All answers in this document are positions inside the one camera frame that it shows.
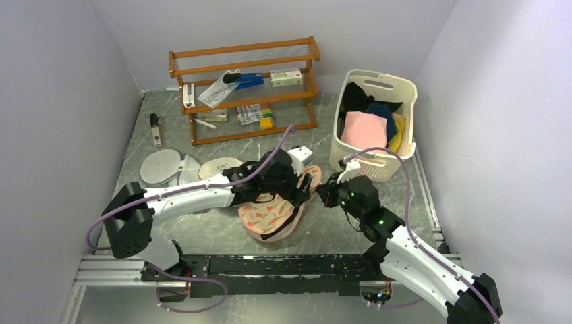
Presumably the wooden shelf rack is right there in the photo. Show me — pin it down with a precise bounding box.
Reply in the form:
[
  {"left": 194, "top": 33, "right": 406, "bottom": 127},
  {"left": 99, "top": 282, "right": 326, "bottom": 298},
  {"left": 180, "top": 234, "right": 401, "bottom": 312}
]
[{"left": 169, "top": 36, "right": 320, "bottom": 146}]

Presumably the black garment in basket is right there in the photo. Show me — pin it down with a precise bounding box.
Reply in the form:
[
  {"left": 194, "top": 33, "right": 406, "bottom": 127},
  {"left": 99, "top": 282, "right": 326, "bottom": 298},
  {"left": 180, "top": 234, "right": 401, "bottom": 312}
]
[{"left": 338, "top": 82, "right": 403, "bottom": 121}]

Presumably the pink folded cloth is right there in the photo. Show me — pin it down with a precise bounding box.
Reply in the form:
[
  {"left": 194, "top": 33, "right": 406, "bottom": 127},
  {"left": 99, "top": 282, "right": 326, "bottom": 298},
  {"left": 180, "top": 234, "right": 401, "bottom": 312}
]
[{"left": 341, "top": 111, "right": 388, "bottom": 150}]

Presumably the black silver marker device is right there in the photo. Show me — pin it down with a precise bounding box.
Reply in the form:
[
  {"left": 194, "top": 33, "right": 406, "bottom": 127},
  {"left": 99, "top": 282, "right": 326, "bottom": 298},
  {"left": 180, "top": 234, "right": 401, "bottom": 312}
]
[{"left": 149, "top": 113, "right": 163, "bottom": 149}]

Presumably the blue stapler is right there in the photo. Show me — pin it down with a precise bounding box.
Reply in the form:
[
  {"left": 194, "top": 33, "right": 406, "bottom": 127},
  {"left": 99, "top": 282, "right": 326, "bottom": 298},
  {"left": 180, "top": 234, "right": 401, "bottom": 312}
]
[{"left": 223, "top": 72, "right": 264, "bottom": 90}]

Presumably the small white box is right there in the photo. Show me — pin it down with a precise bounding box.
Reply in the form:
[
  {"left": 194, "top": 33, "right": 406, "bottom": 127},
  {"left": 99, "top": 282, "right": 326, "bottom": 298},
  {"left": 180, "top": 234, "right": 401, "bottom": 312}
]
[{"left": 196, "top": 109, "right": 228, "bottom": 122}]

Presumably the beige round laundry bag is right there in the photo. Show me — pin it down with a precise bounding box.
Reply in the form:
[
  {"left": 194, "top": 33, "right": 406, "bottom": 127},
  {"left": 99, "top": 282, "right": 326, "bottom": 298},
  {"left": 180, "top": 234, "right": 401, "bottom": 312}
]
[{"left": 198, "top": 157, "right": 243, "bottom": 180}]

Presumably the floral mesh laundry bag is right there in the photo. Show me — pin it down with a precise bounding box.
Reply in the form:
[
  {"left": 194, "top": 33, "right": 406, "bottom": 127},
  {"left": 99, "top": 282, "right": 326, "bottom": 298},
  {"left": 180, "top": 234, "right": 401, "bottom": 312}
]
[{"left": 238, "top": 165, "right": 322, "bottom": 242}]

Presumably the white green box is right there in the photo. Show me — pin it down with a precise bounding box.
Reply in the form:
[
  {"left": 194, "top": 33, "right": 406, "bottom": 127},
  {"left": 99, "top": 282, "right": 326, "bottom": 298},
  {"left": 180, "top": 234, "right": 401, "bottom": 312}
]
[{"left": 270, "top": 68, "right": 303, "bottom": 87}]

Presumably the clear plastic packet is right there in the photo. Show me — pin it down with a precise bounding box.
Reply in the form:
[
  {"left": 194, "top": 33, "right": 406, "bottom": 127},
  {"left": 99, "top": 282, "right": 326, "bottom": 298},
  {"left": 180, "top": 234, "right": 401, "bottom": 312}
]
[{"left": 198, "top": 69, "right": 240, "bottom": 109}]

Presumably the yellow cloth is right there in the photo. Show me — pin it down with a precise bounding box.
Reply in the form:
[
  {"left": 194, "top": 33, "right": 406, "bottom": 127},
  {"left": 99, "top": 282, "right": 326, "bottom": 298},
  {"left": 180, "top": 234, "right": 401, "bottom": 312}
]
[{"left": 388, "top": 117, "right": 407, "bottom": 153}]

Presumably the dark teal cloth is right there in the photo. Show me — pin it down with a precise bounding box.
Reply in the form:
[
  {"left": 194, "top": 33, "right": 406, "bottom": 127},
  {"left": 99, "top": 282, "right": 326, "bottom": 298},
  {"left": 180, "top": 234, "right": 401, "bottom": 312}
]
[{"left": 365, "top": 103, "right": 397, "bottom": 141}]

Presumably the black bra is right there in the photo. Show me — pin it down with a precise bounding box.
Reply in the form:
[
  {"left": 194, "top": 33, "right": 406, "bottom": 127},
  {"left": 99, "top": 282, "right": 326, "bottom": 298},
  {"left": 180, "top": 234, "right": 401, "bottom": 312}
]
[{"left": 239, "top": 165, "right": 322, "bottom": 242}]

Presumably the cream laundry basket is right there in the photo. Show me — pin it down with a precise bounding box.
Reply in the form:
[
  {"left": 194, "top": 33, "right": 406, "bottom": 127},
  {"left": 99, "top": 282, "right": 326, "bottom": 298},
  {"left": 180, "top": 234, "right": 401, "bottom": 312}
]
[{"left": 329, "top": 69, "right": 418, "bottom": 182}]

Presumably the purple cable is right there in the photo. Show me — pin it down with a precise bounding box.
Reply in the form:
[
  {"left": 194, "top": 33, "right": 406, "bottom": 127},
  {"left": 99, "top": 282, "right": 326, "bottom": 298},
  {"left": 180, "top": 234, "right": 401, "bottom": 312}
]
[
  {"left": 341, "top": 147, "right": 503, "bottom": 324},
  {"left": 86, "top": 124, "right": 297, "bottom": 313}
]

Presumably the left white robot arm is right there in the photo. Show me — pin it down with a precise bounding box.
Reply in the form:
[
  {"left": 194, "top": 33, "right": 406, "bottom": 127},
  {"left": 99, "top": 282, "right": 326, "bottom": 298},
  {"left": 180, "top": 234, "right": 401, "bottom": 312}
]
[{"left": 102, "top": 146, "right": 313, "bottom": 281}]

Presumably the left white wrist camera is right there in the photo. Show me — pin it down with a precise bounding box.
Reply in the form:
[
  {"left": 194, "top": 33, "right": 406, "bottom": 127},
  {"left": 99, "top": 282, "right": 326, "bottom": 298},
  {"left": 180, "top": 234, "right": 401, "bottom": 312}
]
[{"left": 287, "top": 146, "right": 314, "bottom": 170}]

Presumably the aluminium frame rail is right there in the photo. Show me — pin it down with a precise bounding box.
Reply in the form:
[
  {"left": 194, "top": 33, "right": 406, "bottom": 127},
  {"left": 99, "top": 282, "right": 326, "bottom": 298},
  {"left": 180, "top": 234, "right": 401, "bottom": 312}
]
[{"left": 60, "top": 254, "right": 479, "bottom": 324}]

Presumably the white red pen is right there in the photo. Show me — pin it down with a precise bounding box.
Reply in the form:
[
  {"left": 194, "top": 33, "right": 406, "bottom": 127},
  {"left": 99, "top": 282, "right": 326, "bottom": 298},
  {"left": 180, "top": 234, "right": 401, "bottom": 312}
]
[{"left": 195, "top": 119, "right": 219, "bottom": 130}]

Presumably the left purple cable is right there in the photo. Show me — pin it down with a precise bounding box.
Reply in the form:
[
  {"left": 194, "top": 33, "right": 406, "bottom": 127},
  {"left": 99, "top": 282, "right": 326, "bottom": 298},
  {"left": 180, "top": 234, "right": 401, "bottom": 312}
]
[{"left": 86, "top": 124, "right": 297, "bottom": 313}]

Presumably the highlighter marker pack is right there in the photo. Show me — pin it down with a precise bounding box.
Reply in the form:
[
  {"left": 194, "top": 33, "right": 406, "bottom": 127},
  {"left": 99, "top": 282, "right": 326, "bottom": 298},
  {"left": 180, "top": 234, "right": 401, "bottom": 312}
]
[{"left": 235, "top": 103, "right": 273, "bottom": 126}]

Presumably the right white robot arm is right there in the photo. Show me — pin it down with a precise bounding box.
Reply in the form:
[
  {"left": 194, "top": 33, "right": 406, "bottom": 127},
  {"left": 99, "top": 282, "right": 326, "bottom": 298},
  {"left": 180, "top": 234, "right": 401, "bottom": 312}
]
[{"left": 316, "top": 175, "right": 503, "bottom": 323}]

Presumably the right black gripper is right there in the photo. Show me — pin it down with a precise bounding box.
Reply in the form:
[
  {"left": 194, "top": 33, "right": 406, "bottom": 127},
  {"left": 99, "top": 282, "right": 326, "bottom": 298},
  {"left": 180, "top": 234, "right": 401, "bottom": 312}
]
[{"left": 315, "top": 171, "right": 365, "bottom": 221}]

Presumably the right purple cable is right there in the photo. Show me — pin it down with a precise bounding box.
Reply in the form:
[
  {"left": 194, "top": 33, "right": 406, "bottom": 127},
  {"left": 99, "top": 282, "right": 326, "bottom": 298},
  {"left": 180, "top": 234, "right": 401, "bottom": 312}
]
[{"left": 341, "top": 147, "right": 503, "bottom": 324}]

